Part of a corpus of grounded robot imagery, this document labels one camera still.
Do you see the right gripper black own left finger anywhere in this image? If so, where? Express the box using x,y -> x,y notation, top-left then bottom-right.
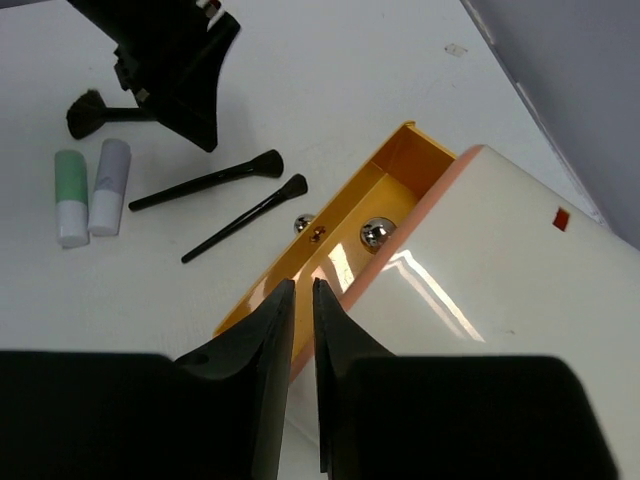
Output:
1,280 -> 295,479

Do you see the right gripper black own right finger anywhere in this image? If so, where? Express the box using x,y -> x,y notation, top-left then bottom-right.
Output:
313,279 -> 619,479

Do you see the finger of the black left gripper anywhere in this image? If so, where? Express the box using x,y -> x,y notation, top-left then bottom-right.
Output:
71,0 -> 241,152

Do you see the black makeup brush wide head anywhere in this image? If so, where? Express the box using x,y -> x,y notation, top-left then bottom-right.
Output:
128,149 -> 284,212

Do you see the yellow organizer drawer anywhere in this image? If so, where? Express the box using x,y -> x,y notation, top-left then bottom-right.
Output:
215,121 -> 456,378

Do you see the black makeup brush slim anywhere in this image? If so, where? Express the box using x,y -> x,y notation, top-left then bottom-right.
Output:
181,173 -> 308,264

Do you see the cream round drawer organizer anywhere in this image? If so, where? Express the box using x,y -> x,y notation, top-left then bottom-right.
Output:
287,147 -> 639,479

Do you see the black fan makeup brush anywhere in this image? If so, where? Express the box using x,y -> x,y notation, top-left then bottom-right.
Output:
66,89 -> 155,140

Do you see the lilac white cosmetic tube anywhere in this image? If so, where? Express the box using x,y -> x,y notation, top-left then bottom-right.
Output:
88,139 -> 131,237

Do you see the green white cosmetic tube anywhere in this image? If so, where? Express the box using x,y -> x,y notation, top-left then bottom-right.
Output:
54,150 -> 89,249

